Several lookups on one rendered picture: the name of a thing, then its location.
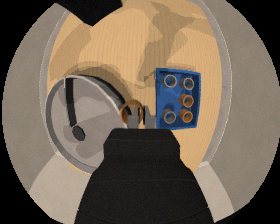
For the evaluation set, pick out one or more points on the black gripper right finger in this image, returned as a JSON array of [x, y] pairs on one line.
[[148, 119]]

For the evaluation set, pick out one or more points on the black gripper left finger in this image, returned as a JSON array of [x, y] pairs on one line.
[[133, 120]]

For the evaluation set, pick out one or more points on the blue rectangular crate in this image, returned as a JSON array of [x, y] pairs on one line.
[[168, 98]]

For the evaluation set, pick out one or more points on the bronze bushing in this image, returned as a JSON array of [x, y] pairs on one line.
[[189, 100], [124, 115], [189, 116]]

